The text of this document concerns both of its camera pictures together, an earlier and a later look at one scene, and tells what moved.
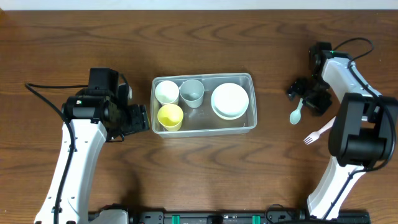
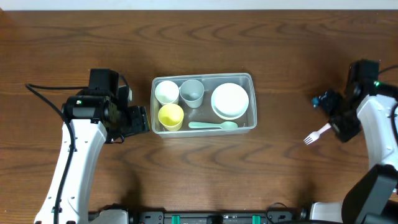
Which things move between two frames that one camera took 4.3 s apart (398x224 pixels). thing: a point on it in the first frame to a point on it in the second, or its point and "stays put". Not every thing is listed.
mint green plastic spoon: x=296 y=114 to x=224 y=125
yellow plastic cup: x=170 y=116 stays put
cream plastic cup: x=166 y=93 stays put
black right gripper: x=310 y=95 to x=342 y=128
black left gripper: x=138 y=118 stays put
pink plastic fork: x=314 y=136 stays put
